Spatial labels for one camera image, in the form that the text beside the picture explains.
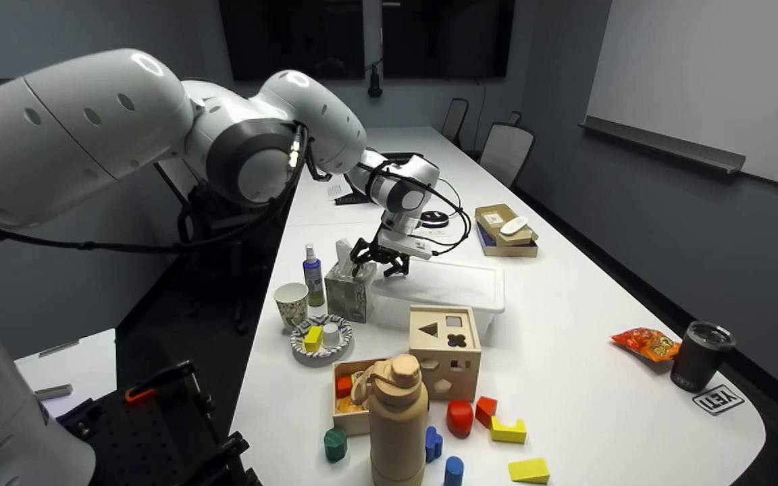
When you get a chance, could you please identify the grey chair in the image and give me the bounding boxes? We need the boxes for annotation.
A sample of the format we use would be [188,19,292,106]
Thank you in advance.
[478,125,534,187]

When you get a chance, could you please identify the white paper cup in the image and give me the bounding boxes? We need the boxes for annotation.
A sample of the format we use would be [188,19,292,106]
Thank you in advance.
[272,283,308,332]

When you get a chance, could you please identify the red block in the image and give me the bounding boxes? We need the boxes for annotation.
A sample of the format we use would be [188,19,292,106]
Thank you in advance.
[444,401,473,437]

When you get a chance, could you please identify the black wall monitor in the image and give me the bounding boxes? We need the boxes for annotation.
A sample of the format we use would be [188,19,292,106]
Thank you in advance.
[219,0,515,82]

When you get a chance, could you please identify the blue spray bottle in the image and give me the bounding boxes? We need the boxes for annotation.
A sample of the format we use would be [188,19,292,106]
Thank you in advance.
[301,245,324,308]

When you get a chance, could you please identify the tan water bottle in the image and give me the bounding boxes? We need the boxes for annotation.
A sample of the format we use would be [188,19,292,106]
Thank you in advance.
[350,355,428,486]

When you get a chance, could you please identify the black travel mug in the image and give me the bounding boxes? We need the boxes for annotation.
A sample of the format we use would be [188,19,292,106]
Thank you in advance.
[670,322,733,393]

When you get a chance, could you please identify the yellow notched block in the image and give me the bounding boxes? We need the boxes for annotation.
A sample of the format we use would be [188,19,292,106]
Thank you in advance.
[489,420,527,445]

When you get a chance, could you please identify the yellow flat block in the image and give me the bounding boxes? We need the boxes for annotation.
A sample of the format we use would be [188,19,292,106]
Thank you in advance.
[508,459,550,484]

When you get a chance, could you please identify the black clamp orange handles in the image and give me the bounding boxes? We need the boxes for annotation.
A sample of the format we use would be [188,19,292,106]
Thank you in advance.
[58,360,259,486]

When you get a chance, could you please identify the black round speakerphone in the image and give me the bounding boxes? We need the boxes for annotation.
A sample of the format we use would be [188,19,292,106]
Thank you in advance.
[417,210,448,227]

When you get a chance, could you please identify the wooden tray of blocks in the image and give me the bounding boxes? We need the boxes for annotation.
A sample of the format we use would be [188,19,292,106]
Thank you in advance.
[331,360,373,437]

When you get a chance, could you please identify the orange snack bag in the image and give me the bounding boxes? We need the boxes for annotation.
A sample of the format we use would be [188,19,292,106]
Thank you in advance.
[612,326,679,366]

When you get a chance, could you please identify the black cable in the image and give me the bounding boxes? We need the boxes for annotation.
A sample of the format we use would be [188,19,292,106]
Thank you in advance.
[301,125,478,263]

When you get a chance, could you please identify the green cylinder block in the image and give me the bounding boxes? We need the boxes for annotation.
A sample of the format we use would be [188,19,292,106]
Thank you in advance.
[324,430,349,465]

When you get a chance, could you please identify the yellow block on plate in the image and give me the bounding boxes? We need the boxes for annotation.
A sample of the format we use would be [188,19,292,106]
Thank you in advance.
[301,324,324,352]

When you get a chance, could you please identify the patterned paper plate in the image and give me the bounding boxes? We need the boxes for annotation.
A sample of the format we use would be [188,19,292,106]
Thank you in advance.
[289,316,354,368]

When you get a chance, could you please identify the grey tissue box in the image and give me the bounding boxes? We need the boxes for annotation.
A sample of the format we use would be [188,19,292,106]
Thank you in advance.
[324,240,376,322]

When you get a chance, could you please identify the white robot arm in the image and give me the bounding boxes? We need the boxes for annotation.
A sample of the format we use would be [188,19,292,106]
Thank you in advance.
[0,50,439,274]

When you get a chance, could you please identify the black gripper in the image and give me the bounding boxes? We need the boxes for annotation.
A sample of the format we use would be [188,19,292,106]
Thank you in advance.
[350,210,432,275]

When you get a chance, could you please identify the wooden shape sorter cube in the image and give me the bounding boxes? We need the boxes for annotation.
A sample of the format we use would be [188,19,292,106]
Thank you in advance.
[408,305,480,403]

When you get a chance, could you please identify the blue block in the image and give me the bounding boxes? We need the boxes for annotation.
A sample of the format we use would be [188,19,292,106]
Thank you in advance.
[423,426,443,463]

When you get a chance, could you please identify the whiteboard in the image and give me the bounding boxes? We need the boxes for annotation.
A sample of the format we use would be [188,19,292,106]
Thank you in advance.
[585,0,778,181]

